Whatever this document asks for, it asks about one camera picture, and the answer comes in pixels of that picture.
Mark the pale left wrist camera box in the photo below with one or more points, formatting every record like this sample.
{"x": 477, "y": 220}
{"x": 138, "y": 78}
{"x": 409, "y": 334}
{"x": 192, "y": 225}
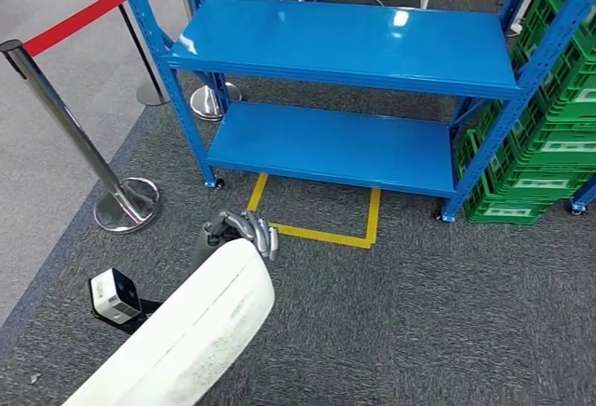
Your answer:
{"x": 114, "y": 295}

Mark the white curved plastic part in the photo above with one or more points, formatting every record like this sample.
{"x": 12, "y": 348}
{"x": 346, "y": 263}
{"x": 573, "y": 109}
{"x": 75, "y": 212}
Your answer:
{"x": 186, "y": 341}

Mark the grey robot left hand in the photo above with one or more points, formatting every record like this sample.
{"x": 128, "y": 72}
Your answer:
{"x": 214, "y": 236}

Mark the black stanchion post with base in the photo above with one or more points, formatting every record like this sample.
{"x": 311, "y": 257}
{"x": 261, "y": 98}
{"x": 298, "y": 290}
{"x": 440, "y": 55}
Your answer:
{"x": 154, "y": 95}

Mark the small grey scrap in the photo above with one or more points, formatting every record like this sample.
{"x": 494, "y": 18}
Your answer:
{"x": 35, "y": 379}

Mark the red barrier belt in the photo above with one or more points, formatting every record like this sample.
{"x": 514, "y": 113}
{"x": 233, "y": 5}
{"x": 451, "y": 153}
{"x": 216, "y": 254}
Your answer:
{"x": 93, "y": 11}

